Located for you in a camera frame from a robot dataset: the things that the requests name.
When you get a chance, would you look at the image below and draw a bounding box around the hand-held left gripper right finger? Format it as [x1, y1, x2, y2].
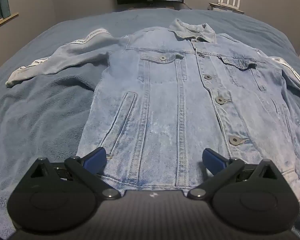
[187, 148, 282, 200]

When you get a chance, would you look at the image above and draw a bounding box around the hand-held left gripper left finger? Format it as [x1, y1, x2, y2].
[27, 147, 122, 200]

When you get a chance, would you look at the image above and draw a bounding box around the light blue denim jacket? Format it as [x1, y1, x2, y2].
[5, 17, 300, 203]

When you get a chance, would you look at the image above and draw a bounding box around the blue fleece blanket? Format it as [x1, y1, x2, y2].
[0, 6, 300, 240]

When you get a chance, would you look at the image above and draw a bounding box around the wooden window sill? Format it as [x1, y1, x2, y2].
[0, 12, 19, 32]

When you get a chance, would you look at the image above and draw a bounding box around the small wall shelf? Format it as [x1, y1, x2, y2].
[209, 2, 245, 14]

